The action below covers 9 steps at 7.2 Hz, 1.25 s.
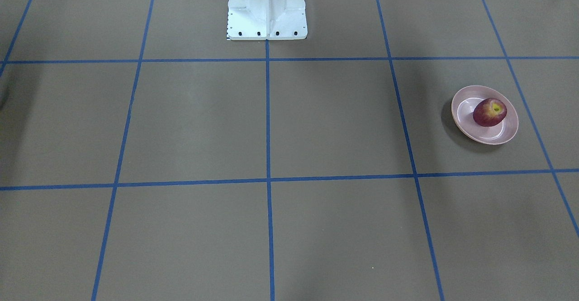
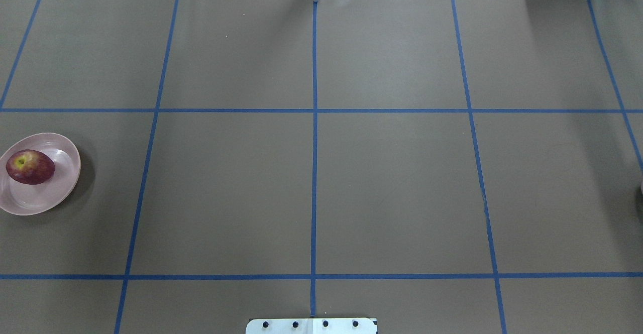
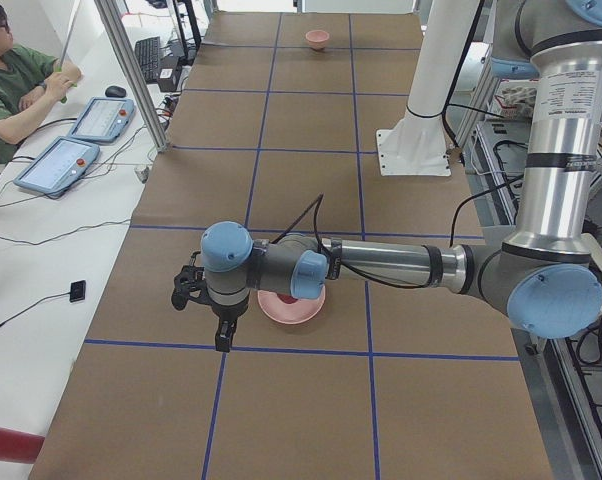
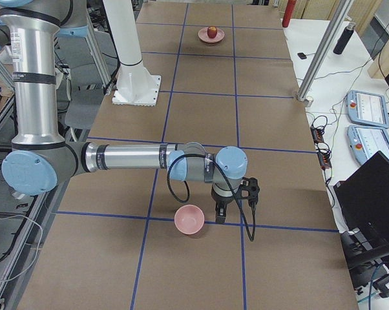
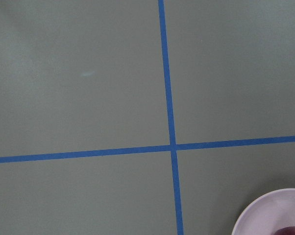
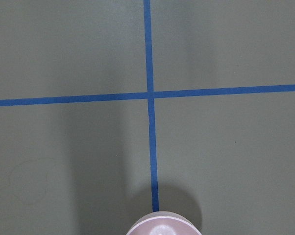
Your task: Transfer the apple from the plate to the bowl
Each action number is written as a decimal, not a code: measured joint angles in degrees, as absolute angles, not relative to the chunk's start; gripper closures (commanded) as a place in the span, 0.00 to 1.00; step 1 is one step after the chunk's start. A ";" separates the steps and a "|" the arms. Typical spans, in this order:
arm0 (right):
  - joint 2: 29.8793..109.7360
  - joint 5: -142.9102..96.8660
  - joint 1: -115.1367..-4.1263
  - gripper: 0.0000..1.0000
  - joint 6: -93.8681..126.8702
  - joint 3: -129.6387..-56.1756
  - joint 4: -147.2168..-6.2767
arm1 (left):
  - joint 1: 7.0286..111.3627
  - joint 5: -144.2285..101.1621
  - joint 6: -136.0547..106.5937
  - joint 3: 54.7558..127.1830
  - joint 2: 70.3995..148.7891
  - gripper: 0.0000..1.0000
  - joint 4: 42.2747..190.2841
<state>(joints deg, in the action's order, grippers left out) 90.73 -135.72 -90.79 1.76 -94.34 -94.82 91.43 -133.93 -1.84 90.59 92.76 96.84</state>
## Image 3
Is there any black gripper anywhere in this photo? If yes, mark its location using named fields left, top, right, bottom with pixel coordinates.
left=171, top=252, right=237, bottom=353

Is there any red apple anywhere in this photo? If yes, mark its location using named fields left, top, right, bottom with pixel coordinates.
left=277, top=294, right=297, bottom=304

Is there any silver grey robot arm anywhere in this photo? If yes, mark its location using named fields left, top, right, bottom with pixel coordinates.
left=171, top=1, right=602, bottom=352

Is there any pink plate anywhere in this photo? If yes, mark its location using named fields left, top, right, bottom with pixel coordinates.
left=257, top=288, right=326, bottom=325

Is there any pink bowl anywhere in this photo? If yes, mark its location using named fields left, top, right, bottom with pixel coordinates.
left=305, top=29, right=330, bottom=51

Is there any small black square device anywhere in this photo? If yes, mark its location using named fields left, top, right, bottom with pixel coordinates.
left=69, top=280, right=87, bottom=303

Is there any blue teach pendant near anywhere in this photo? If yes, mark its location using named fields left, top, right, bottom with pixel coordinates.
left=14, top=137, right=100, bottom=198

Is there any blue teach pendant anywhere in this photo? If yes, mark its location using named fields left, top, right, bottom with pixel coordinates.
left=68, top=97, right=135, bottom=144
left=14, top=137, right=100, bottom=198

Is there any blue teach pendant far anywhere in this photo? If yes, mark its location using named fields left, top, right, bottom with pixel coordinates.
left=68, top=97, right=135, bottom=144

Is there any red fire extinguisher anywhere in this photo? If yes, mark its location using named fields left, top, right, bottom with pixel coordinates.
left=0, top=427, right=45, bottom=464

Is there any black computer mouse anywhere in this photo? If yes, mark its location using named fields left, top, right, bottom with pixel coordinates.
left=105, top=85, right=127, bottom=98

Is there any black keyboard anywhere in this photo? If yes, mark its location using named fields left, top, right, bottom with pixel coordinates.
left=134, top=36, right=161, bottom=84

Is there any person in green shirt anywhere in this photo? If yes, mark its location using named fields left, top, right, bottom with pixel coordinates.
left=0, top=4, right=82, bottom=164

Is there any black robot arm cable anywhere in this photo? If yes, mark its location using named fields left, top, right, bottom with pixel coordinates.
left=272, top=193, right=527, bottom=290

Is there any white camera mast with base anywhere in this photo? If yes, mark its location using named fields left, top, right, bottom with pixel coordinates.
left=376, top=0, right=483, bottom=177

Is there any aluminium frame post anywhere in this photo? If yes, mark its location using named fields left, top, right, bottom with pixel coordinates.
left=94, top=0, right=168, bottom=152

